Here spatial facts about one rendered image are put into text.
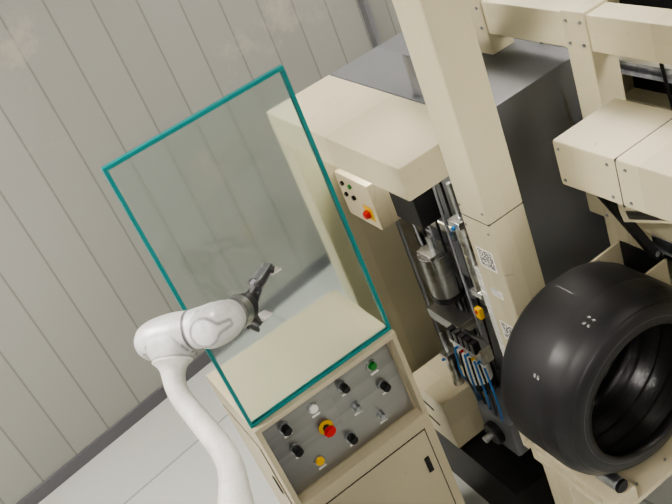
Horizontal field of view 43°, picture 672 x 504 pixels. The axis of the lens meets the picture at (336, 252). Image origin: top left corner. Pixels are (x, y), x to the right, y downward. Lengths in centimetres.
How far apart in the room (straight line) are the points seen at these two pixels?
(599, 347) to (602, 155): 49
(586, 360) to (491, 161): 57
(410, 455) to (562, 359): 93
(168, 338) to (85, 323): 272
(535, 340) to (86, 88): 293
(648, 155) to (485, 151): 41
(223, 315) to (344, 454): 102
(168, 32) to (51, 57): 65
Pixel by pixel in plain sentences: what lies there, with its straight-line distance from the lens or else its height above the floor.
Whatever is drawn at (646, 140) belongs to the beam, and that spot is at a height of 178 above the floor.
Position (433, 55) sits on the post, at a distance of 216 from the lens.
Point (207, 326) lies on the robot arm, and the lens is 205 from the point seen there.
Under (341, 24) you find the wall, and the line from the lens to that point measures 543.
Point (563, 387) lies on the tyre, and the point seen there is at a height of 135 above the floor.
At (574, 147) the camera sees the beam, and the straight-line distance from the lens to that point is 238.
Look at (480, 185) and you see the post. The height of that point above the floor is 178.
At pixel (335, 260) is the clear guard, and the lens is 257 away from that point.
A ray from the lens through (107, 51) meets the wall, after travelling 463.
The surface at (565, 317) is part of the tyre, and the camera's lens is 234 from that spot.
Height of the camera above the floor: 296
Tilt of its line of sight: 31 degrees down
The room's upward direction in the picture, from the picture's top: 23 degrees counter-clockwise
